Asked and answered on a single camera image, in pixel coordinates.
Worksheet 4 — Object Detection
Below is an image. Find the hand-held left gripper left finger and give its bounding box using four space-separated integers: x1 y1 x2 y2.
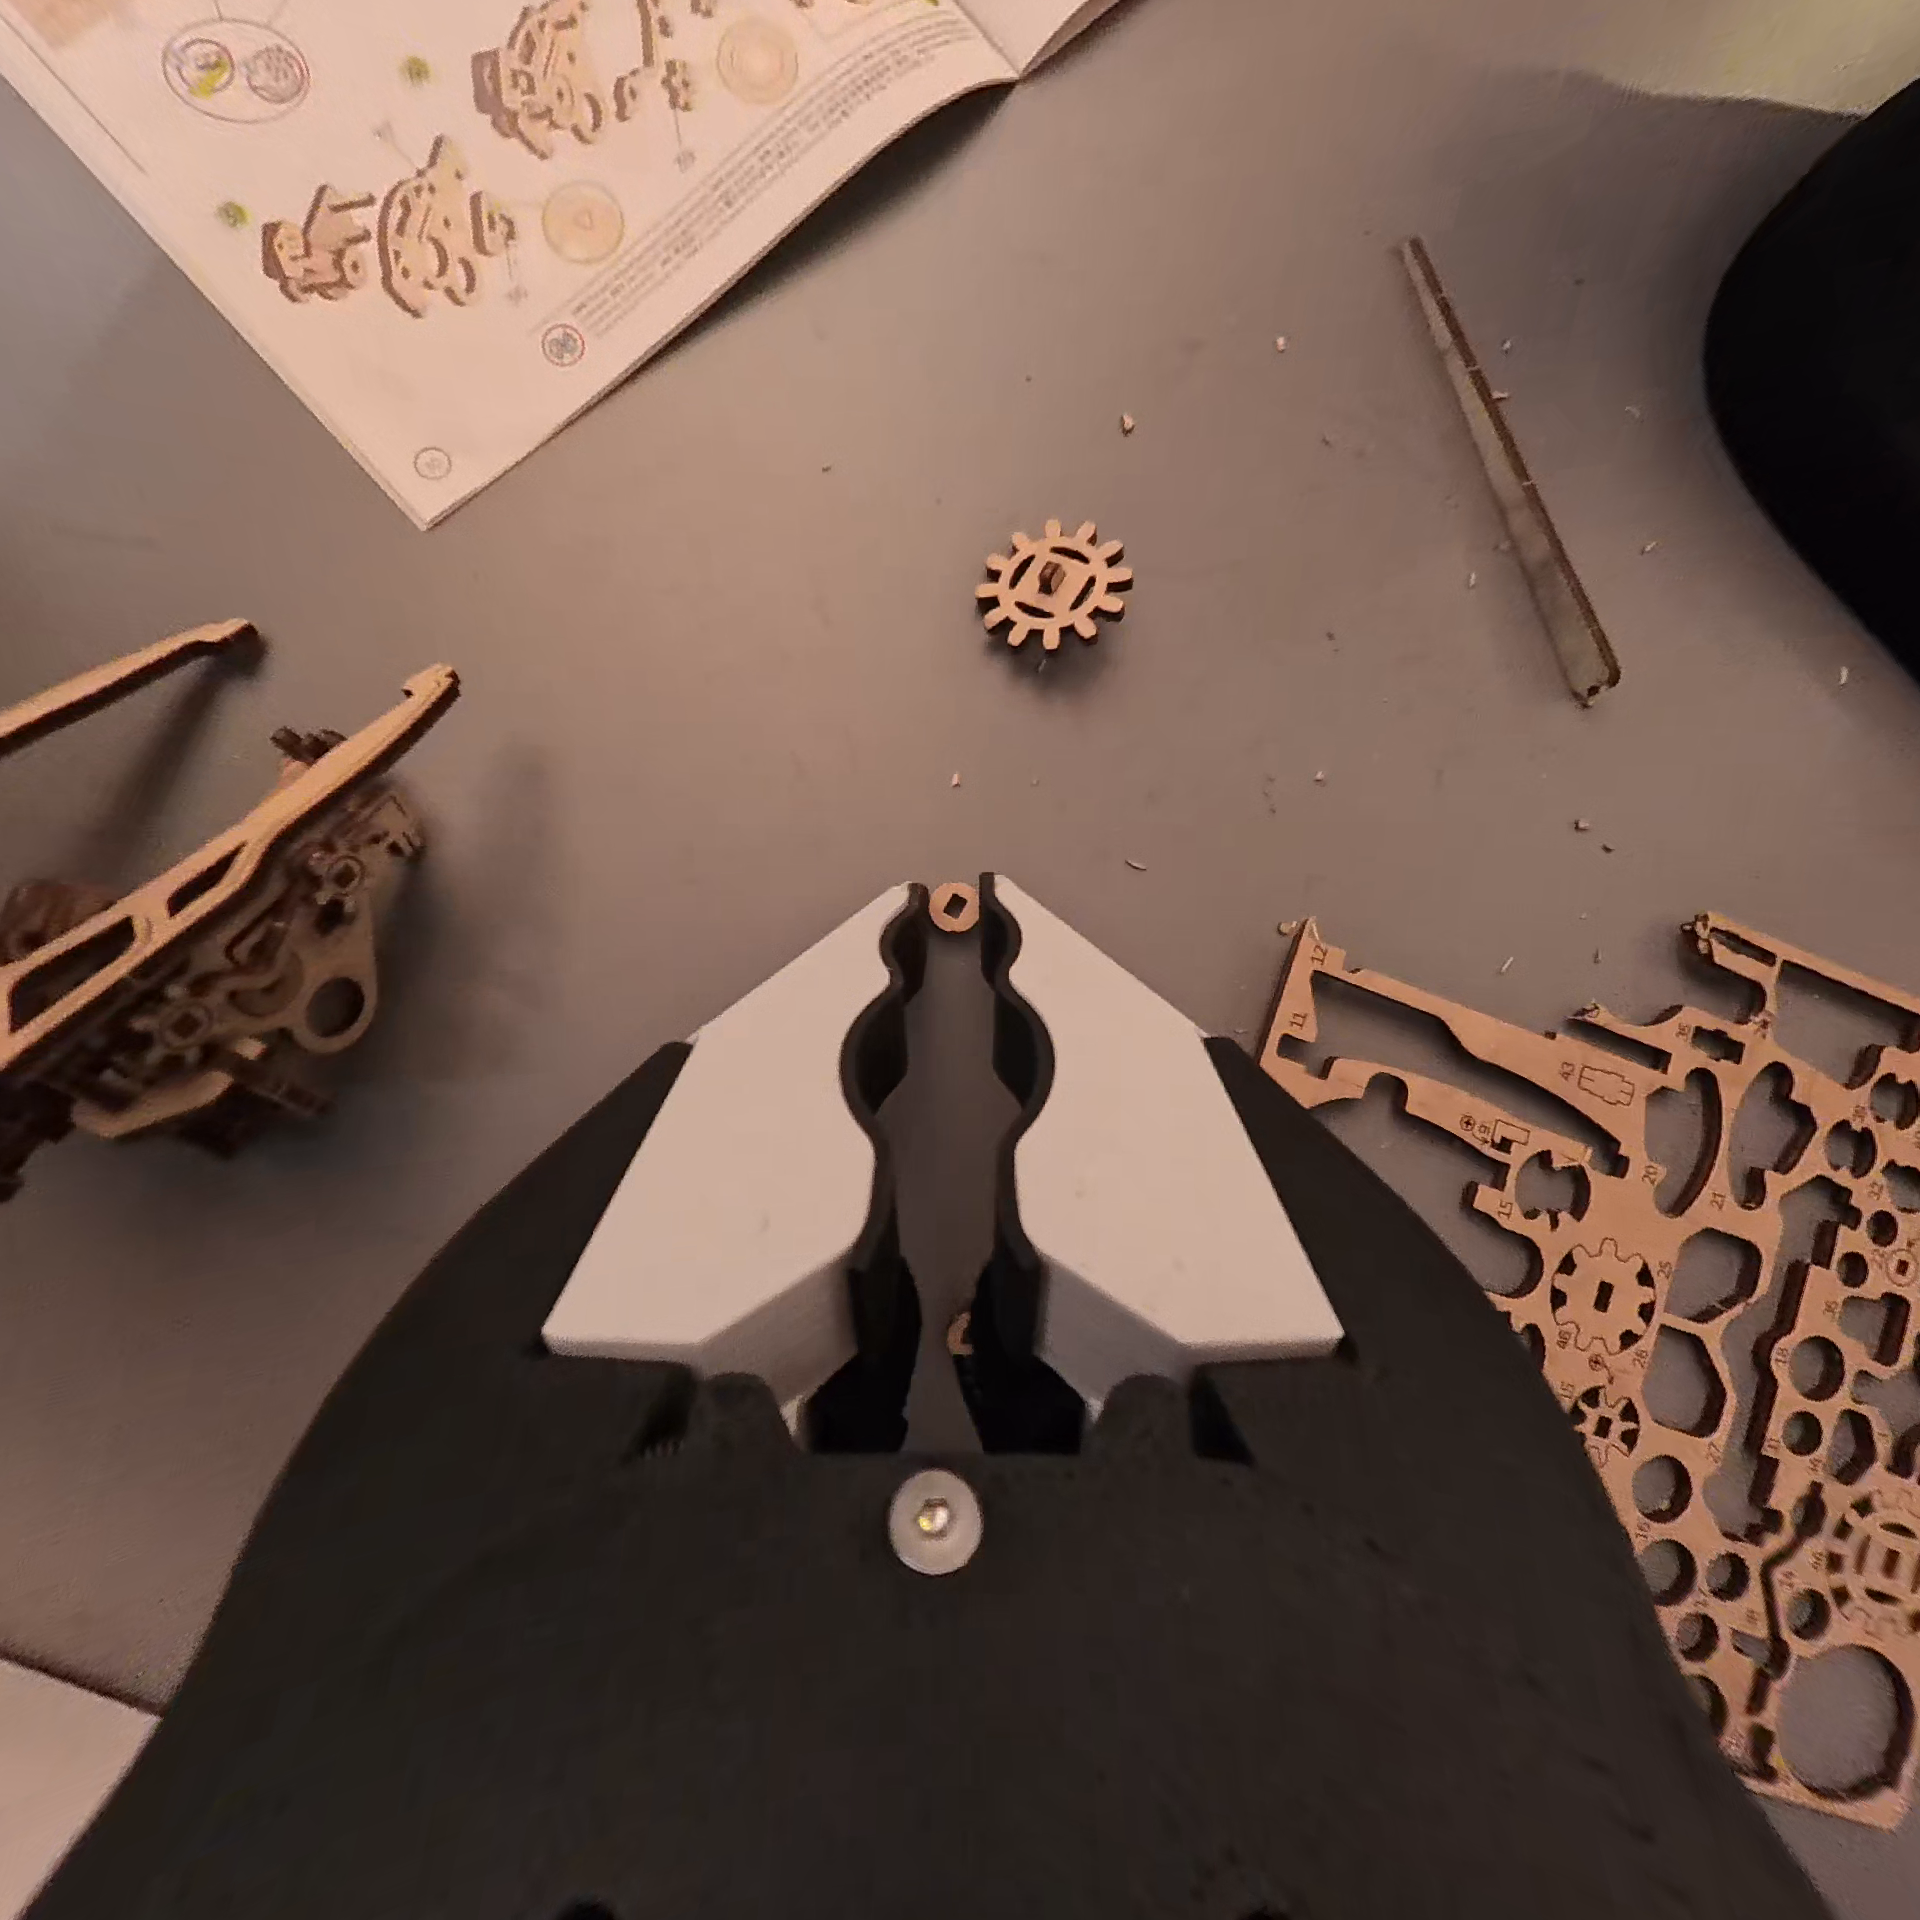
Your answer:
539 881 922 1450

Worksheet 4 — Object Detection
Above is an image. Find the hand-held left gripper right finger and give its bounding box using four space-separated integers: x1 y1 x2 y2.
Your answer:
972 872 1347 1450

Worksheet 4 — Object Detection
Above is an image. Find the wooden gear with axle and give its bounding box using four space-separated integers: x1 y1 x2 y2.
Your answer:
975 518 1134 655

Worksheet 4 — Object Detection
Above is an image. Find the laser-cut plywood parts sheet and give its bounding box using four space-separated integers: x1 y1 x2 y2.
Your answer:
1258 909 1920 1836

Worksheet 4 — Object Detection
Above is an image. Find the partly built wooden model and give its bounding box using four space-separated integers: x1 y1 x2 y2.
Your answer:
0 617 461 1201

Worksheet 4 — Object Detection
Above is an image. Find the thin wooden strip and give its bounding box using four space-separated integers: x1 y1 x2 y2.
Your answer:
1402 234 1620 706

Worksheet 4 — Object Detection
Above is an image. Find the white cardboard box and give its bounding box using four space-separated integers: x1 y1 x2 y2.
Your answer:
0 1654 164 1920

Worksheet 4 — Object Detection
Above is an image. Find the open instruction booklet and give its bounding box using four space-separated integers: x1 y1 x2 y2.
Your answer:
0 0 1127 529

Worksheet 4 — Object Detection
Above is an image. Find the black quilted cushion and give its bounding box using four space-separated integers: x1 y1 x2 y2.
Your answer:
1702 65 1920 684

